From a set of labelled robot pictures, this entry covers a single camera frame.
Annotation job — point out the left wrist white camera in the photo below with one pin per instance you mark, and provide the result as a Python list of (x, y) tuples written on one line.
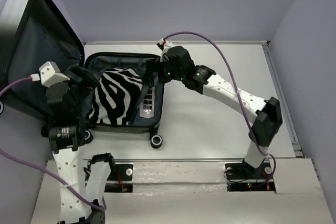
[(50, 74)]

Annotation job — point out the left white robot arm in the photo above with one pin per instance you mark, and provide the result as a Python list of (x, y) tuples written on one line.
[(81, 196)]

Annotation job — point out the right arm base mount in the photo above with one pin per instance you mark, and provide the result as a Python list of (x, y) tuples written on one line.
[(239, 181)]

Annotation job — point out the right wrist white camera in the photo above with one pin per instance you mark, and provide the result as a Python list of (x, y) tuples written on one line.
[(164, 46)]

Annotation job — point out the zebra striped cloth bag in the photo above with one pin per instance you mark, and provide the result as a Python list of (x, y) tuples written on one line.
[(115, 97)]

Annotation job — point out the clear blue pin package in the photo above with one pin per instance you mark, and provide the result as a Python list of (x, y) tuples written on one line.
[(146, 107)]

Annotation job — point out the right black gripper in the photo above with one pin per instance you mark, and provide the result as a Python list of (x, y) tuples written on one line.
[(153, 66)]

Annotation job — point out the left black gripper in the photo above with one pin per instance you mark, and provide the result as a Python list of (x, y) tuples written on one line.
[(89, 81)]

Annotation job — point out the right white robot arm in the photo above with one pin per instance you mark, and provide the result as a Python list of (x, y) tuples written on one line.
[(263, 116)]

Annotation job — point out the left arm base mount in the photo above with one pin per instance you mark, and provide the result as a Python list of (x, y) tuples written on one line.
[(120, 181)]

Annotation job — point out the black open suitcase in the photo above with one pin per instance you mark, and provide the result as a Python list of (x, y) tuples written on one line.
[(34, 32)]

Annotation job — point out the wrist white camera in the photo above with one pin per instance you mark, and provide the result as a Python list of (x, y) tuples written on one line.
[(164, 46), (50, 74)]

